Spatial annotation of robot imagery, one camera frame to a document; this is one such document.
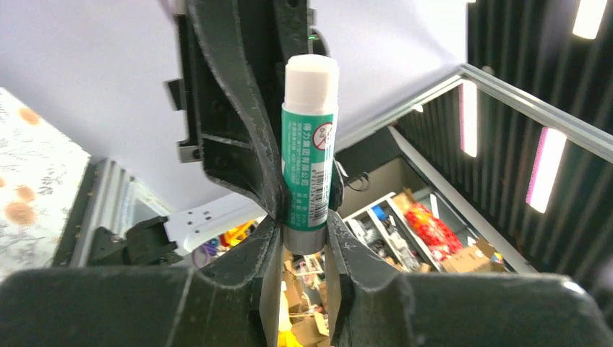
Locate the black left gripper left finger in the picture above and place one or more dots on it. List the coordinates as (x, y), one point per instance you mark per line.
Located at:
(233, 301)

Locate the floral patterned table mat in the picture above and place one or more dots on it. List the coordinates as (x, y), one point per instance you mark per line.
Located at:
(41, 173)

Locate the aluminium frame post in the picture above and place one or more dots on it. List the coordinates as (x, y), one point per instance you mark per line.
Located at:
(577, 131)

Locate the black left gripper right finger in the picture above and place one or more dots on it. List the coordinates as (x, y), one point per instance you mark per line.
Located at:
(372, 303)

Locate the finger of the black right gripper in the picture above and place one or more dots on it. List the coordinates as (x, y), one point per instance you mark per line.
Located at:
(232, 56)
(273, 32)

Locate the cluttered storage shelf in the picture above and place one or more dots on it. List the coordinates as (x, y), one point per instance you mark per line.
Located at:
(413, 232)

